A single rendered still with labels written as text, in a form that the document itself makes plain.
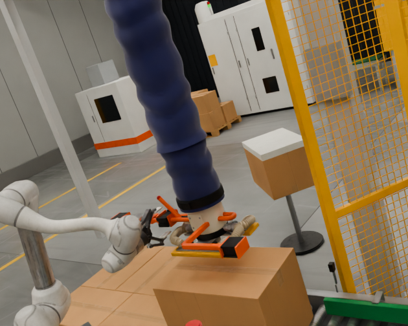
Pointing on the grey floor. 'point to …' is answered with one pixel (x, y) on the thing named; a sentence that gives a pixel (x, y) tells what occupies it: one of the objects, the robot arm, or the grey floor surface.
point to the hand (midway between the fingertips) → (163, 220)
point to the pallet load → (214, 112)
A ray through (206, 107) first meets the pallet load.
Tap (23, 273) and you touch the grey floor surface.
